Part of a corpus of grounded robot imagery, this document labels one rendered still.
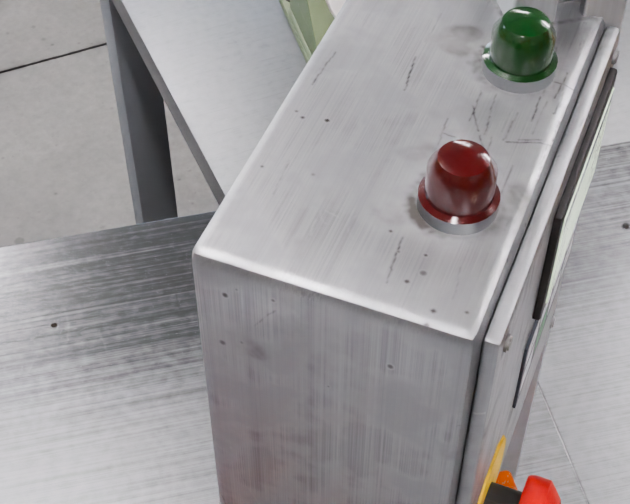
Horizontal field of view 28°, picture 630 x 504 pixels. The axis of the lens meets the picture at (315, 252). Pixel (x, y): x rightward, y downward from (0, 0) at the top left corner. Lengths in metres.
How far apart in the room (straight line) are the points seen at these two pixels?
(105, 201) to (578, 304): 1.39
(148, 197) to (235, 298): 1.63
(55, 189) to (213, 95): 1.12
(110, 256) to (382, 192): 0.86
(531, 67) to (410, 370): 0.12
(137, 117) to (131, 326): 0.75
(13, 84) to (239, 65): 1.34
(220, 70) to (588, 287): 0.48
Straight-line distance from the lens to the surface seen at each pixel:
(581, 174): 0.45
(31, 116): 2.64
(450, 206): 0.39
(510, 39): 0.43
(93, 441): 1.12
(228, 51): 1.45
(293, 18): 1.47
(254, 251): 0.39
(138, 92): 1.87
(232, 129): 1.36
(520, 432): 0.69
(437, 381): 0.39
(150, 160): 1.96
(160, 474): 1.10
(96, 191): 2.47
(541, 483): 0.50
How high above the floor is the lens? 1.77
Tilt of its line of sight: 49 degrees down
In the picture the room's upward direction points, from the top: straight up
